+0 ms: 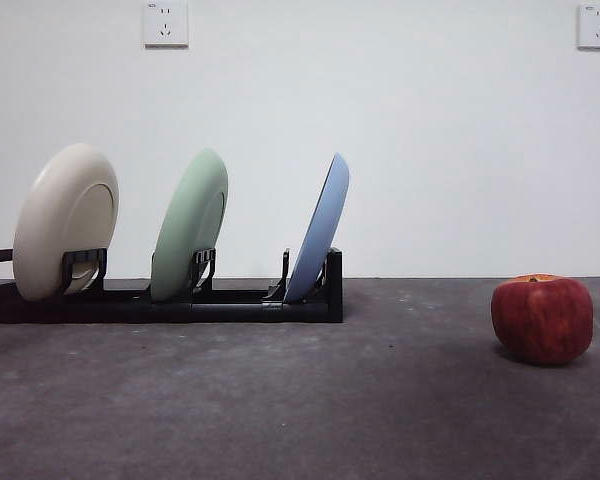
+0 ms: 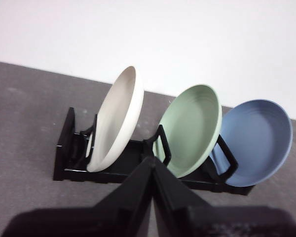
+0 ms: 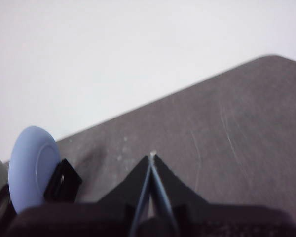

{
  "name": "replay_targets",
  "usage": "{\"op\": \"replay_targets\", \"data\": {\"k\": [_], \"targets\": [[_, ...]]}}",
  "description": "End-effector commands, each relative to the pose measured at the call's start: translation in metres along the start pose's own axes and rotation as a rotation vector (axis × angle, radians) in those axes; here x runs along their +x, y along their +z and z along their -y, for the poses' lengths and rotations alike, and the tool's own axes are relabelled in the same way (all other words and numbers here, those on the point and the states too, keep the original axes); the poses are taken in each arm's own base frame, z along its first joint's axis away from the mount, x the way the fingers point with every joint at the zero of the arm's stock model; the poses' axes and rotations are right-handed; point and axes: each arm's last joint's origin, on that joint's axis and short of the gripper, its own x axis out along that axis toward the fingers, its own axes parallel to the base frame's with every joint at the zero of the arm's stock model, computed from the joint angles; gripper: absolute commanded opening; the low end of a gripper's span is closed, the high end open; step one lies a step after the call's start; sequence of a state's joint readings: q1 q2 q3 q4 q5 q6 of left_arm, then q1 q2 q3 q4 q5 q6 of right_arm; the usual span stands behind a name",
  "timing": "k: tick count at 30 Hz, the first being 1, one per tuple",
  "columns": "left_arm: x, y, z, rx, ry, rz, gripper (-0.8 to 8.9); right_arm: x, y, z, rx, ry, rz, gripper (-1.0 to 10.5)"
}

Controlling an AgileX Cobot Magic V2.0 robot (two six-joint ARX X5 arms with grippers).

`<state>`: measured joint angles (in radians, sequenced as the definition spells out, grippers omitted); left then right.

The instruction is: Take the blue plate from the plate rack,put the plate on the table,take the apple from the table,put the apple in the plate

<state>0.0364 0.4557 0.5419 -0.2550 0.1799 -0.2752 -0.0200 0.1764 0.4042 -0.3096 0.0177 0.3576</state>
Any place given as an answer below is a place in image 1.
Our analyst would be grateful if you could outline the blue plate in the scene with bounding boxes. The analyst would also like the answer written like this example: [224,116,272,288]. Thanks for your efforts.
[282,152,351,304]

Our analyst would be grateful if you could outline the red apple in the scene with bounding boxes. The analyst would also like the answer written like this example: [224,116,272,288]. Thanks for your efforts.
[490,273,595,366]

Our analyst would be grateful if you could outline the pale green plate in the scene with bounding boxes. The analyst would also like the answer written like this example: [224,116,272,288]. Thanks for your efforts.
[150,147,230,303]

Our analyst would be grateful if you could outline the black plate rack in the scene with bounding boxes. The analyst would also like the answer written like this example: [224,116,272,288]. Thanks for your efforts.
[0,246,344,325]

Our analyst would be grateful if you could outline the cream plate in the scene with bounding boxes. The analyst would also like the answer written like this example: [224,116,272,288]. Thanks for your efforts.
[12,142,121,303]

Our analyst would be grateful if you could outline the white wall socket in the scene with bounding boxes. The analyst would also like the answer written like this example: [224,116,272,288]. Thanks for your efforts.
[143,0,190,50]
[576,3,600,51]

